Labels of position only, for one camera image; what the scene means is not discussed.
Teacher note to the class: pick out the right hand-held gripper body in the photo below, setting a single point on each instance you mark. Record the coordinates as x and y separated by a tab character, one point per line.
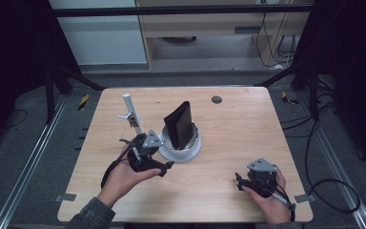
262	178

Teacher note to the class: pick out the light wooden desk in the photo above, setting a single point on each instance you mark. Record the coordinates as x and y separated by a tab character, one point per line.
203	25

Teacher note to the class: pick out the white key stand with bowl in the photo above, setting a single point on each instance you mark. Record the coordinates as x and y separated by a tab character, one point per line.
179	156

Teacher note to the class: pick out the black frame stand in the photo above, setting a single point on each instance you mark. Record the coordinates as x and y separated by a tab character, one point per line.
313	92
49	95

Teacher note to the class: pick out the black wallet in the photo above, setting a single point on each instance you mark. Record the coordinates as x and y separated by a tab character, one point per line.
179	125

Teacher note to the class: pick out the person's left hand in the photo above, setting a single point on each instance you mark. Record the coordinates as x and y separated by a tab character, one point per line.
120	183

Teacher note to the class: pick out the black horizontal frame bar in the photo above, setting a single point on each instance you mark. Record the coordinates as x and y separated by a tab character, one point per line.
178	11

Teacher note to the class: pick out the grey table grommet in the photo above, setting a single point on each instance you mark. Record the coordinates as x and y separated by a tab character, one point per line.
216	99

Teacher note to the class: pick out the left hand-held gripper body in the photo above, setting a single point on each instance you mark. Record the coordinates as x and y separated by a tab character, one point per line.
141	152

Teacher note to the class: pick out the person's right hand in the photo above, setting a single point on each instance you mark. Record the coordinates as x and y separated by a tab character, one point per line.
271	206

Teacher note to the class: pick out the white cabinet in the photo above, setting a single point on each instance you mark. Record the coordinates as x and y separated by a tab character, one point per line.
101	38

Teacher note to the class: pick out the metal floor rail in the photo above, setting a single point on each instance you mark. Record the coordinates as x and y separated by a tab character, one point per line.
336	159
28	159

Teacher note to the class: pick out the yellow black striped marker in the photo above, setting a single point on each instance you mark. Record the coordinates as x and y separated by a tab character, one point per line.
287	98
83	101

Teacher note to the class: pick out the grey tape piece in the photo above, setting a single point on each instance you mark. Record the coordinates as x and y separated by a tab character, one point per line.
305	198
65	197

